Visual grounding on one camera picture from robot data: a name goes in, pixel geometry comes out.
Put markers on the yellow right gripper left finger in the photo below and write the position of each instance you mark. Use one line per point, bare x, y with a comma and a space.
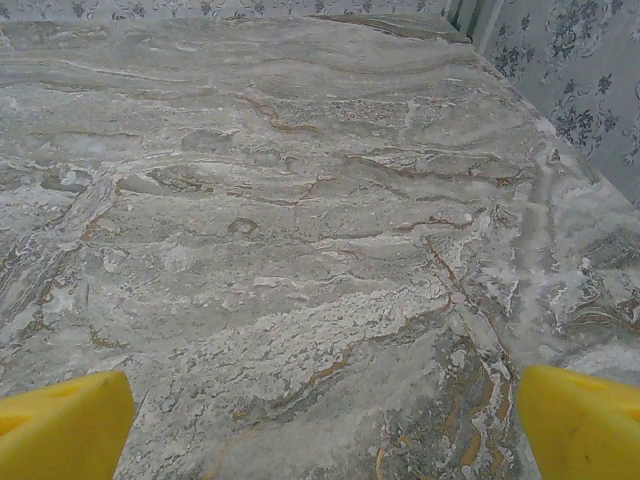
60, 430

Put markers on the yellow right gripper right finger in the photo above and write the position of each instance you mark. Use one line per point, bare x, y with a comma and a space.
585, 430

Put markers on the aluminium frame post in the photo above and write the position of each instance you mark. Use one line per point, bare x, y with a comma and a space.
482, 20

